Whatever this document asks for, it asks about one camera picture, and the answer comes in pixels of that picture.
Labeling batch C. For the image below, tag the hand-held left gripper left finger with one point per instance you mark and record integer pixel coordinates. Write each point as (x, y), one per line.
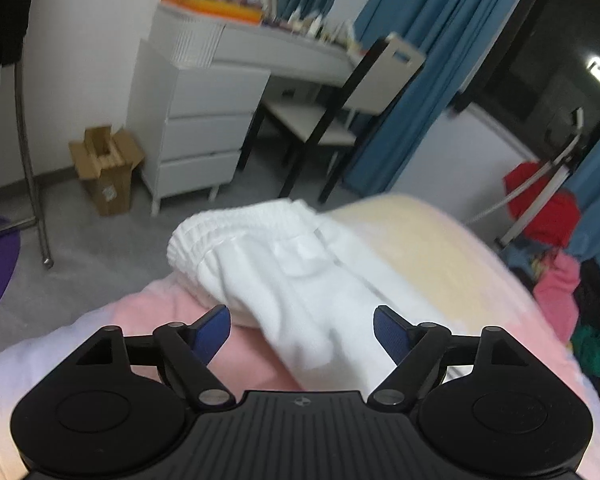
(215, 332)

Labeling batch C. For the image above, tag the orange box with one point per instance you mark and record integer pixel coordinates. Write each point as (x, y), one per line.
(215, 9)

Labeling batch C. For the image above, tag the pink cloth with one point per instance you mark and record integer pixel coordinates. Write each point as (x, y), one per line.
(560, 295)

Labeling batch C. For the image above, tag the row of cosmetic bottles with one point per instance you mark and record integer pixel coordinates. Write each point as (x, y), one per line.
(315, 27)

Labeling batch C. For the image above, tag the pastel bed blanket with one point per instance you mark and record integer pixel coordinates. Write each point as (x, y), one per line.
(415, 230)

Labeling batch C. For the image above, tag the metal clothes rack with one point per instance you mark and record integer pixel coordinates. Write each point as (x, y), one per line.
(32, 170)

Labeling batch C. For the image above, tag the green cloth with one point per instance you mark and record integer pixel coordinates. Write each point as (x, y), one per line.
(597, 352)

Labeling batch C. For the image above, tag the beige chair with black frame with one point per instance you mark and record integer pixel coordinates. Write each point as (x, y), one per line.
(365, 85)

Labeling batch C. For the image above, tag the black cloth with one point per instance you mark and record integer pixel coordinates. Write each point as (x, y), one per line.
(592, 295)

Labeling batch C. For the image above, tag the red cloth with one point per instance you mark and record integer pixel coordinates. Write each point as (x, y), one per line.
(550, 215)

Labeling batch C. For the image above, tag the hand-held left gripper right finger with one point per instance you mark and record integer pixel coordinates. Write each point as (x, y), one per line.
(392, 332)

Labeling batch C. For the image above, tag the white dressing table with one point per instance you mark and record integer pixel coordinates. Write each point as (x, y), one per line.
(205, 110)

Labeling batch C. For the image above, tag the cardboard box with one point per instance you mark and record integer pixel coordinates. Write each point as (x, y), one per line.
(107, 170)

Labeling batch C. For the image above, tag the white pants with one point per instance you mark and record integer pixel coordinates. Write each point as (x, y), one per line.
(290, 270)

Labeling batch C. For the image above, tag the dark window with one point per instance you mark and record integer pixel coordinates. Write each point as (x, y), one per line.
(545, 80)

